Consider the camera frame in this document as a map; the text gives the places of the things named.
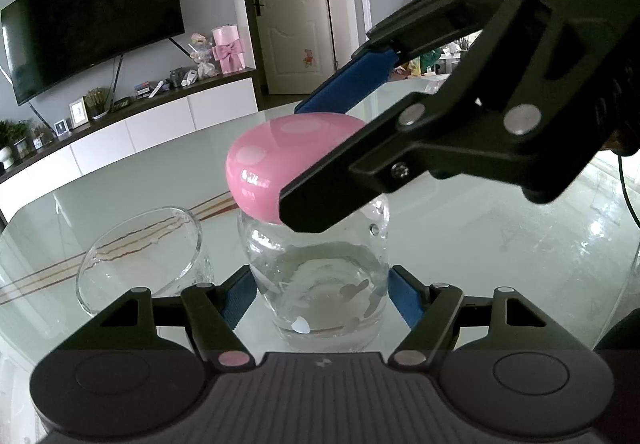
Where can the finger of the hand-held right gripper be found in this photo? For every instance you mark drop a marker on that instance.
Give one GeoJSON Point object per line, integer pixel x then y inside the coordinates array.
{"type": "Point", "coordinates": [350, 84]}
{"type": "Point", "coordinates": [325, 196]}

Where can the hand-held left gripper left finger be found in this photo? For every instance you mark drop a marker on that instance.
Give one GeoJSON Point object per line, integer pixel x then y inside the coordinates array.
{"type": "Point", "coordinates": [239, 299]}

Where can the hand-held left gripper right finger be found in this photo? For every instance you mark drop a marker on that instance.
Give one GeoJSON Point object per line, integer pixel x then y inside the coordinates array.
{"type": "Point", "coordinates": [407, 299]}

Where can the pink spotted bottle cap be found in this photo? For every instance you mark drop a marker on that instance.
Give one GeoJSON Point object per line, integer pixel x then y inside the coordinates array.
{"type": "Point", "coordinates": [260, 159]}

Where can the clear glass bottle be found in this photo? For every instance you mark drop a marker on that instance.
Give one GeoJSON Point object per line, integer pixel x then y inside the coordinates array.
{"type": "Point", "coordinates": [310, 274]}

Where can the cartoon door sticker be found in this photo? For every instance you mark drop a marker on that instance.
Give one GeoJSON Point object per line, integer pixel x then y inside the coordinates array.
{"type": "Point", "coordinates": [308, 58]}

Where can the pile of snack bags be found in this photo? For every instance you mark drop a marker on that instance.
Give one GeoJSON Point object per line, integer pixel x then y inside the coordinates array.
{"type": "Point", "coordinates": [430, 64]}

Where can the white room door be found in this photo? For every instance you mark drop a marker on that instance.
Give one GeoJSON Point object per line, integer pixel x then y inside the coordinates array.
{"type": "Point", "coordinates": [295, 14]}

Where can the clear glass cup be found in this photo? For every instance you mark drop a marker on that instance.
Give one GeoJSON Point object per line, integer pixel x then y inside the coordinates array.
{"type": "Point", "coordinates": [125, 274]}

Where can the pink gift box with bow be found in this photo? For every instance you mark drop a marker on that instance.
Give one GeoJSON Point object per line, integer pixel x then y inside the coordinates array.
{"type": "Point", "coordinates": [227, 51]}

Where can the wrapped doll bouquet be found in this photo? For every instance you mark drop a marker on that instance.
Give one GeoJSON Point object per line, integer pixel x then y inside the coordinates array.
{"type": "Point", "coordinates": [202, 56]}

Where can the small grey bottles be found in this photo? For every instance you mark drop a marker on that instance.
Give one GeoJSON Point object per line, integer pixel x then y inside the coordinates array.
{"type": "Point", "coordinates": [180, 76]}

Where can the white television cabinet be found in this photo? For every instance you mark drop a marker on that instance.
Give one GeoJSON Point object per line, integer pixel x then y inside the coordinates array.
{"type": "Point", "coordinates": [150, 124]}

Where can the stack of small boxes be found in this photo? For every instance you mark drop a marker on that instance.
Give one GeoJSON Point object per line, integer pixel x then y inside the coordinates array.
{"type": "Point", "coordinates": [147, 90]}

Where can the dried grass plant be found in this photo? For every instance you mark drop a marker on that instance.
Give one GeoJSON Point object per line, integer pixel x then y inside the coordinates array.
{"type": "Point", "coordinates": [96, 101]}

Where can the tiny potted plant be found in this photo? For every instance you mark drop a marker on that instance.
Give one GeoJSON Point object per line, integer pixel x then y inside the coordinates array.
{"type": "Point", "coordinates": [37, 136]}

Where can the black flat television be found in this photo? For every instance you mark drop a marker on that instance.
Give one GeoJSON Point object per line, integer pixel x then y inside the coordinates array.
{"type": "Point", "coordinates": [90, 19]}

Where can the small potted plant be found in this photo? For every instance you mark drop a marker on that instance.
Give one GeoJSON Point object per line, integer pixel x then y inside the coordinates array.
{"type": "Point", "coordinates": [21, 139]}

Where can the potted plant in white pot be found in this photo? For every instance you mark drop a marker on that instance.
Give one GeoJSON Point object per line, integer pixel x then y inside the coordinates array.
{"type": "Point", "coordinates": [5, 149]}

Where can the white photo frame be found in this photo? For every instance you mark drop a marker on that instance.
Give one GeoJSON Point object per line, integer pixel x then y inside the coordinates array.
{"type": "Point", "coordinates": [78, 113]}

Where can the small dark photo frame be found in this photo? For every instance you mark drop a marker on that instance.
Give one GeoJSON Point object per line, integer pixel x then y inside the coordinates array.
{"type": "Point", "coordinates": [61, 127]}

